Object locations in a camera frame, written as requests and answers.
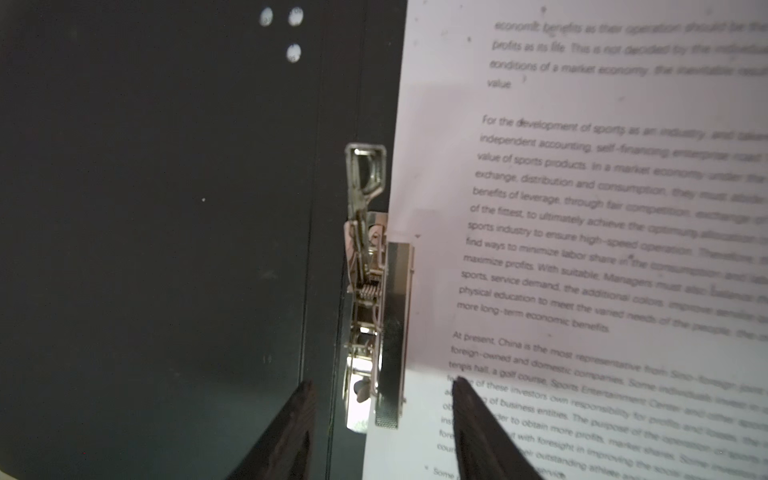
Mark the printed paper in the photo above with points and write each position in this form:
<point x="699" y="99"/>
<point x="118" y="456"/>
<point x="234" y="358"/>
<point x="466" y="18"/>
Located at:
<point x="585" y="187"/>

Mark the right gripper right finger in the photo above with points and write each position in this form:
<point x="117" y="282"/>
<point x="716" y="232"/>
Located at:
<point x="483" y="449"/>

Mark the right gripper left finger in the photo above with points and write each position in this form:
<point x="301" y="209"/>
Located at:
<point x="283" y="451"/>

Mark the metal folder clip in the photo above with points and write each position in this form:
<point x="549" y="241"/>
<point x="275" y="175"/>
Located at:
<point x="379" y="287"/>

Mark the black file folder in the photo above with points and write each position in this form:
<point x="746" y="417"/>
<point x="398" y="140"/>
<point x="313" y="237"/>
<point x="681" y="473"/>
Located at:
<point x="173" y="194"/>

